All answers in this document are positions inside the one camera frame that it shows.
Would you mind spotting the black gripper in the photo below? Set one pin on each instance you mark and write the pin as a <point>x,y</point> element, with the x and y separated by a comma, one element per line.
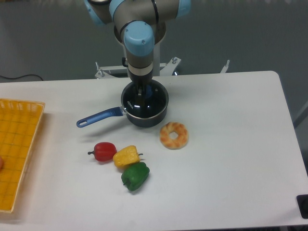
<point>141,77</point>

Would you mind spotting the glass lid blue knob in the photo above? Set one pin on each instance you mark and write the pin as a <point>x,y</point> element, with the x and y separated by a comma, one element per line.
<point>154,104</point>

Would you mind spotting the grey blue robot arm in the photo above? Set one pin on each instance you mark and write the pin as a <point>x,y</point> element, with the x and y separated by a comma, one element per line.
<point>139,25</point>

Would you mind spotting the yellow bell pepper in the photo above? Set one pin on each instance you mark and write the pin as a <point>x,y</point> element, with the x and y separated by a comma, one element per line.
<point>126,157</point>

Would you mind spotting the red bell pepper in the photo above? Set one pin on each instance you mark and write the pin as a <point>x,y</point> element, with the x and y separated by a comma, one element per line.
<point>103,151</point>

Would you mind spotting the green bell pepper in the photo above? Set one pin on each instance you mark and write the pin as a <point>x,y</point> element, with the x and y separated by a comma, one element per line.
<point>135,175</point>

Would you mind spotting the yellow woven basket tray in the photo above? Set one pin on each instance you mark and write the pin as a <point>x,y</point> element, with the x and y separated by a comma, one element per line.
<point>19,122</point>

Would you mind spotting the black device table corner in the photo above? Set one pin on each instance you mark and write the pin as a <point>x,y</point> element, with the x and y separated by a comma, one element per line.
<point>302,201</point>

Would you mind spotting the dark saucepan blue handle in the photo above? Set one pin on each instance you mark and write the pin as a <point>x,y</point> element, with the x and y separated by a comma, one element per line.
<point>120,111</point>

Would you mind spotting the white metal base frame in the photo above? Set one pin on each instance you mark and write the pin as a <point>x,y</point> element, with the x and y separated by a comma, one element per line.
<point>166,69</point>

